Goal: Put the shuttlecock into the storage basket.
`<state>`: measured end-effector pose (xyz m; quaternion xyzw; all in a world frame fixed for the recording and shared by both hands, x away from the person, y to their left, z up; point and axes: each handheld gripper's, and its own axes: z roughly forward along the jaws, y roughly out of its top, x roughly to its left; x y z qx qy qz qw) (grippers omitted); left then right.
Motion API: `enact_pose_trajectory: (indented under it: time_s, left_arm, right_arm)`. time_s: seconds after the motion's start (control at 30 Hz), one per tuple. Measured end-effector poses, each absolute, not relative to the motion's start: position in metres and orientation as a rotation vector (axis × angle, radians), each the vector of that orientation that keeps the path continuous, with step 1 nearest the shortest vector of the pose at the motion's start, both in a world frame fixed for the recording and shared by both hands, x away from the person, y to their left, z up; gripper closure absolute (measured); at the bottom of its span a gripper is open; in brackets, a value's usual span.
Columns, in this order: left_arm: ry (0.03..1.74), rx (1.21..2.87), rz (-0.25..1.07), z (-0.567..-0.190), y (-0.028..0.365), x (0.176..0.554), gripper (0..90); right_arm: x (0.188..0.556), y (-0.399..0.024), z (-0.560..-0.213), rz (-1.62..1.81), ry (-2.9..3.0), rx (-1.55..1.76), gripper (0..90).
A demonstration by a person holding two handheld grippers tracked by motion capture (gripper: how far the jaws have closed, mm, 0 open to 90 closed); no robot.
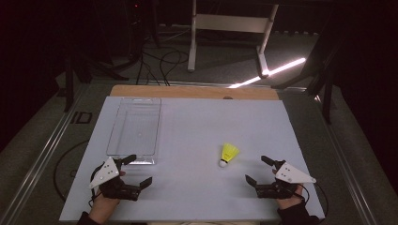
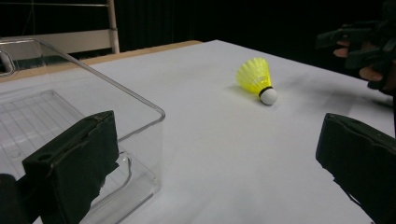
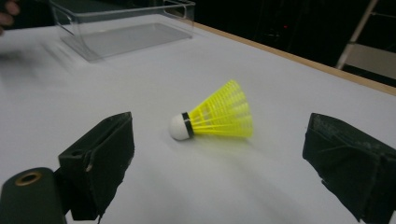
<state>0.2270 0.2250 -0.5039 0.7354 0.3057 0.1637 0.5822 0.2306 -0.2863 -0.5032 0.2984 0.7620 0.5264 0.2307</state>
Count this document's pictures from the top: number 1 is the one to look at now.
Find black angled stand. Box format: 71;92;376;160
271;18;337;125

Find clear plastic container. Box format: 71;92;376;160
105;97;162;166

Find white desk frame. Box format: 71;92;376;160
187;0;280;79

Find person's right hand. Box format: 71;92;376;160
276;185;305;211

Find person's left hand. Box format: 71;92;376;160
88;188;122;225

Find black equipment stand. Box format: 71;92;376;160
123;0;161;68

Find metal floor rail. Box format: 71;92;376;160
0;83;89;225
314;93;378;225

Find black tripod stand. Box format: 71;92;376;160
63;37;130;113

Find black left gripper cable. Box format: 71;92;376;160
53;139;97;207

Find black floor cables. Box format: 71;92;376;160
134;46;191;87

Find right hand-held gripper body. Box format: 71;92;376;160
255;160;317;201

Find yellow shuttlecock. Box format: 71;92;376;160
218;142;241;169

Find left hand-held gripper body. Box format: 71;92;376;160
88;157;142;202

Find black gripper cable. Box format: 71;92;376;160
299;183;329;218
53;139;97;207

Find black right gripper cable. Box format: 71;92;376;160
299;183;329;218

